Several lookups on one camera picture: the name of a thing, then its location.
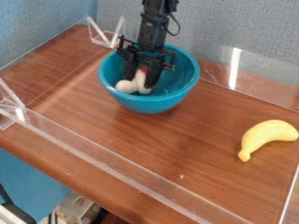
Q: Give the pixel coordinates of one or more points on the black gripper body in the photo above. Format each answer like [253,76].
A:
[129,47]

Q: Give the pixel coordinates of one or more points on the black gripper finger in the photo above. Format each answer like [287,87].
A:
[152,75]
[131,64]

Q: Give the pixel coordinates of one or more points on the blue bowl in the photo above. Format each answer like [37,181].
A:
[171,89]

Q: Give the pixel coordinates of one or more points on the white and red toy mushroom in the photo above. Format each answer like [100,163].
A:
[135,85]

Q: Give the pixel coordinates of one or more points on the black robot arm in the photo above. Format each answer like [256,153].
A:
[148,49]

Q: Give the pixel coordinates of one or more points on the clear acrylic back barrier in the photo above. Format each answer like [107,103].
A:
[251,74]

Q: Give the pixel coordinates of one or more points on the clear acrylic barrier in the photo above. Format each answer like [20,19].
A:
[251,74]
[129,190]

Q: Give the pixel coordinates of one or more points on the clear acrylic front barrier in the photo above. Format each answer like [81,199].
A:
[129,190]

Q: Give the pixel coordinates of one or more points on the yellow toy banana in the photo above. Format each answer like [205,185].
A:
[267,131]

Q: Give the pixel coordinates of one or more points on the white block under table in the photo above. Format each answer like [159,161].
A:
[75,210]

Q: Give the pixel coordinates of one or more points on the clear acrylic corner bracket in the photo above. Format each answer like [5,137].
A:
[105,38]

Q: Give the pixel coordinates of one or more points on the clear acrylic left bracket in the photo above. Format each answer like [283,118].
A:
[12,108]

